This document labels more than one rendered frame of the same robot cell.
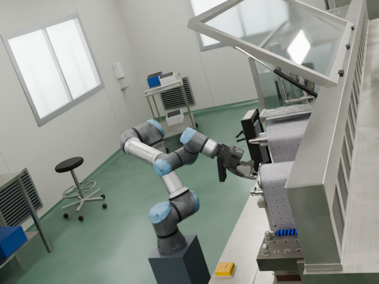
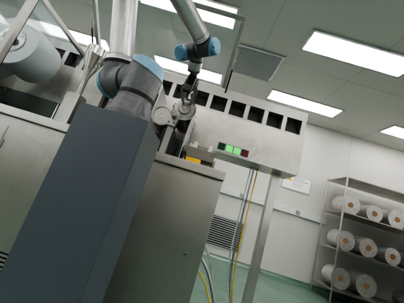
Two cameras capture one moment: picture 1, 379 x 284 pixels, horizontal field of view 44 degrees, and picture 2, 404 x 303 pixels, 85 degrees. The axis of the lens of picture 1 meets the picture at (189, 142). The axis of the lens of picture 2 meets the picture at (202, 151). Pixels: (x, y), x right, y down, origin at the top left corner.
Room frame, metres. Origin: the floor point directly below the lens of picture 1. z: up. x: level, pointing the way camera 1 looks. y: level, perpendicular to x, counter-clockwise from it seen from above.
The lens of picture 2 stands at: (2.22, 0.97, 0.73)
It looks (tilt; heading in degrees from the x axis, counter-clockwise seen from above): 13 degrees up; 245
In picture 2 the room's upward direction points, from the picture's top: 17 degrees clockwise
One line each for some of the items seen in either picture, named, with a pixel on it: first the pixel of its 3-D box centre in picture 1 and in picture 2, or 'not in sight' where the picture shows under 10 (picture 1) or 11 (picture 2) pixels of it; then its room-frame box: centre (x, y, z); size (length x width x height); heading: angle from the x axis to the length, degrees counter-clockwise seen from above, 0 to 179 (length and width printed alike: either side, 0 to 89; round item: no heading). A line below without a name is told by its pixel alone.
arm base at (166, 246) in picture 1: (169, 238); (131, 110); (2.17, 0.24, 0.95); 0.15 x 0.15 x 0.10
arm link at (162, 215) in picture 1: (163, 217); (142, 79); (2.17, 0.24, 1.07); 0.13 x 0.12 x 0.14; 119
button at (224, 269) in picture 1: (225, 269); (193, 161); (1.81, 0.02, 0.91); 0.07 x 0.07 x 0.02; 64
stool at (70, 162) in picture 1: (79, 186); not in sight; (5.23, 1.38, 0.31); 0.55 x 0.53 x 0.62; 154
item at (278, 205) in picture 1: (296, 212); (187, 137); (1.74, -0.34, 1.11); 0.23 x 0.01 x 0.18; 64
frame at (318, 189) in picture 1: (350, 54); (121, 72); (2.27, -0.88, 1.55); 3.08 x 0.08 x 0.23; 154
